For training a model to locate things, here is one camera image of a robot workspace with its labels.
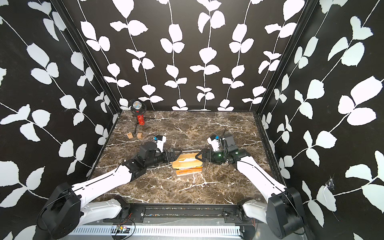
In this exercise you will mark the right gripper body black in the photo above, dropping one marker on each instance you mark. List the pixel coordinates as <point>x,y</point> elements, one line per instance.
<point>220,157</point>

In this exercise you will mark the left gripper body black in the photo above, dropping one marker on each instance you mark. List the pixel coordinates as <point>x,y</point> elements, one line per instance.
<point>159,158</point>

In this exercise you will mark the bamboo tissue box lid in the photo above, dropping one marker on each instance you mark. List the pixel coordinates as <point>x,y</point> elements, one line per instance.
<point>186,161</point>

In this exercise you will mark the clear plastic tissue box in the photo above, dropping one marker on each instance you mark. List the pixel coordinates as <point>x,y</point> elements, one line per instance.
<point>187,164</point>

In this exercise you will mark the orange tissue paper pack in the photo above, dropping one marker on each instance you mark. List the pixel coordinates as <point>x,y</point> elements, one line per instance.
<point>185,172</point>

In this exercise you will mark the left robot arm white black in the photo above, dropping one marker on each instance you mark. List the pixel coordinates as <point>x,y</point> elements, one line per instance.
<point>70,206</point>

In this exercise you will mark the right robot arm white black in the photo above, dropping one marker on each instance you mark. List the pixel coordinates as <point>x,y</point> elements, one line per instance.
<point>274,193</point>

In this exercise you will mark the white perforated vent strip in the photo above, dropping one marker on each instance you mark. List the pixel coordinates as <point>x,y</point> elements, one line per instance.
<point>163,231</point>

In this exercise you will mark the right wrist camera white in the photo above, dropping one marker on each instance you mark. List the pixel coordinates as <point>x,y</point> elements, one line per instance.
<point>215,142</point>

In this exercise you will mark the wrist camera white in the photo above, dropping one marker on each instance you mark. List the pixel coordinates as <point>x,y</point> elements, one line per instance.
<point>215,142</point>
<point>160,141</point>

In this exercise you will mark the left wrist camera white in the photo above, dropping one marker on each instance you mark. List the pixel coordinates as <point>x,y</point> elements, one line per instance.
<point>160,141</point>

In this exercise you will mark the black front mounting rail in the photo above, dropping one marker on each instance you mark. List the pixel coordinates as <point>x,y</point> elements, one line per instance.
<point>186,211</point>

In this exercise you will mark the small circuit board with wires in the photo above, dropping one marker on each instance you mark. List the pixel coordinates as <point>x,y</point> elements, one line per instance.
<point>121,230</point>

